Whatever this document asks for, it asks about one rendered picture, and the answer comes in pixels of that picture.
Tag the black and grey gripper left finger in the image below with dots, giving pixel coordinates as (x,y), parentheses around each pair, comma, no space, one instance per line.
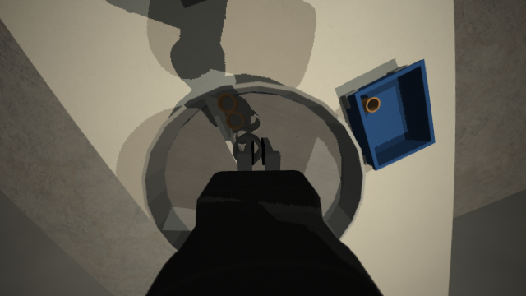
(245,159)

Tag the blue open crate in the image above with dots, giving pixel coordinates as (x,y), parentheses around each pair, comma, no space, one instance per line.
(402,125)

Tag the dark grey metal bushing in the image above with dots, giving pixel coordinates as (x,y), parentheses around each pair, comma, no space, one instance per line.
(241,143)
(252,129)
(252,137)

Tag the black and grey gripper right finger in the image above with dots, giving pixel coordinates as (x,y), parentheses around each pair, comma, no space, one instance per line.
(270,158)

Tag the bronze bushing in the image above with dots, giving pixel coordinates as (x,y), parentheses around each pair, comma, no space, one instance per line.
(220,102)
(374,104)
(230,125)

